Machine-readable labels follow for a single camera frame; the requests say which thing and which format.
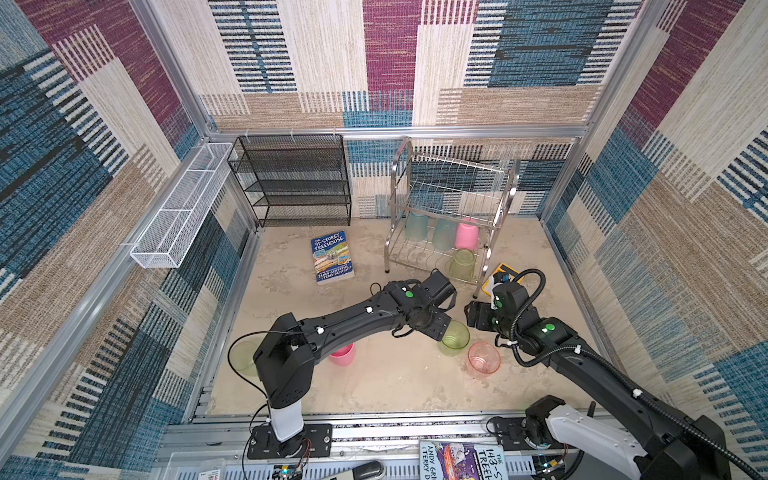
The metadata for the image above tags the teal cup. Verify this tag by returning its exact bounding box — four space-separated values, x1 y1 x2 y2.
405 212 429 242
432 219 457 252

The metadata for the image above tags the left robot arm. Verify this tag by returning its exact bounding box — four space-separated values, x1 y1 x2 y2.
226 269 457 456

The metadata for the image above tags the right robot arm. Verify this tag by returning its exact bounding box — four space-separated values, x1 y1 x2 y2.
464 269 761 479

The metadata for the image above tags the silver metal dish rack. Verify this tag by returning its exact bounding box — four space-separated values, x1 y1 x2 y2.
383 137 520 299

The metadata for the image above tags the clear pink cup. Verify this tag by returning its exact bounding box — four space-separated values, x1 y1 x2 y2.
467 342 501 375

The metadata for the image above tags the yellow calculator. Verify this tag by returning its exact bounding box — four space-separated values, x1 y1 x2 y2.
481 263 519 297

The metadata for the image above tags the blue treehouse book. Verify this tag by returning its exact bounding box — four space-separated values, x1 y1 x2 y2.
311 231 355 285

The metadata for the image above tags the pink cup front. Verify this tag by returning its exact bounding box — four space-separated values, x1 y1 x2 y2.
329 344 356 367

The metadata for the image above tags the purple treehouse book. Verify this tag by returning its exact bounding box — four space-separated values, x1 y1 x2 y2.
419 440 508 480

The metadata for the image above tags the black mesh shelf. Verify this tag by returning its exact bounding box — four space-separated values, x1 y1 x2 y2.
229 134 352 228

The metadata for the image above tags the frosted green cup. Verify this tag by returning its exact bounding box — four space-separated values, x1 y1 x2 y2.
229 339 259 378

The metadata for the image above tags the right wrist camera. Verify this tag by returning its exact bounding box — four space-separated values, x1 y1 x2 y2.
491 272 520 302

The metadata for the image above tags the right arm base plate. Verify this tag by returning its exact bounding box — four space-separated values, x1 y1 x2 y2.
487 416 538 451

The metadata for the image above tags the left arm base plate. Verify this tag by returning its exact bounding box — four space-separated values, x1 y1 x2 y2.
245 423 333 460

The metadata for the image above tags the white wire wall basket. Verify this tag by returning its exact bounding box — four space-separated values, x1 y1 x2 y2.
130 143 233 269

